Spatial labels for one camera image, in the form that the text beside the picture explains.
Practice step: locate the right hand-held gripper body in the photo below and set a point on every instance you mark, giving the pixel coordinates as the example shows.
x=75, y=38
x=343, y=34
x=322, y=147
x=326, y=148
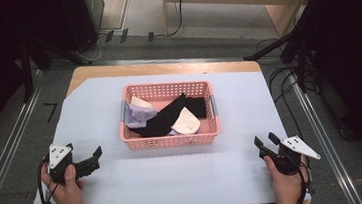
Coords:
x=290, y=161

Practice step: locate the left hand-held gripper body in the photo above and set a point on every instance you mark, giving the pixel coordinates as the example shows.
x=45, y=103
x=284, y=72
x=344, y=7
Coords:
x=56, y=155

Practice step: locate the person's right hand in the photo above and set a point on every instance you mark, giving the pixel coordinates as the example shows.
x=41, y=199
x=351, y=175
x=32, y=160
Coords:
x=287, y=187

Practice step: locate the person's left hand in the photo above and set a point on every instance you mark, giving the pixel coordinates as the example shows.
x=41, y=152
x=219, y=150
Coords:
x=66, y=198

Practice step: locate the purple sock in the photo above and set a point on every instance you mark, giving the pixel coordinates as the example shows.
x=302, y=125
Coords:
x=138, y=115

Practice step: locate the small cream sock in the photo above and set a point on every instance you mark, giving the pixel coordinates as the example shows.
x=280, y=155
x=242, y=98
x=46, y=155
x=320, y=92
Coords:
x=140, y=102

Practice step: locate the long black sock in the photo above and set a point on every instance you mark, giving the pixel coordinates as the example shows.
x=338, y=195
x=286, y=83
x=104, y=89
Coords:
x=161, y=122

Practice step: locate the pink plastic basket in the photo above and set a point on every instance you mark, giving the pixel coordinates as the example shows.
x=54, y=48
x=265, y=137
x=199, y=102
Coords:
x=169, y=140

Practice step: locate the short black sock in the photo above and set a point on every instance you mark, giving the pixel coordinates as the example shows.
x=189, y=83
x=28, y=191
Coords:
x=198, y=107

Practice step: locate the pale blue table mat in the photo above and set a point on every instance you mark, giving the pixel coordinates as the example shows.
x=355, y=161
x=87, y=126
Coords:
x=175, y=173

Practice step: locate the large cream sock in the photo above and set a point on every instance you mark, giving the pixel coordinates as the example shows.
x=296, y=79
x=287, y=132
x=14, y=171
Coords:
x=186, y=123

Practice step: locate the black metal stand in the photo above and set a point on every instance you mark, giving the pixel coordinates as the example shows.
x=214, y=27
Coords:
x=26, y=73

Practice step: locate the black tripod stand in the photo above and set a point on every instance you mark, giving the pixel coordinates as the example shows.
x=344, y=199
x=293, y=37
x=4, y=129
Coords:
x=292, y=42

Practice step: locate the dark cabinet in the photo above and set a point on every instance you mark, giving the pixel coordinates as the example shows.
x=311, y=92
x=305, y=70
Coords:
x=85, y=14

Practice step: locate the metal floor rail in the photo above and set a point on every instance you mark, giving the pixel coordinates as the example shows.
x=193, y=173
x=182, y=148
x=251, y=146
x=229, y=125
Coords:
x=326, y=141
x=9, y=145

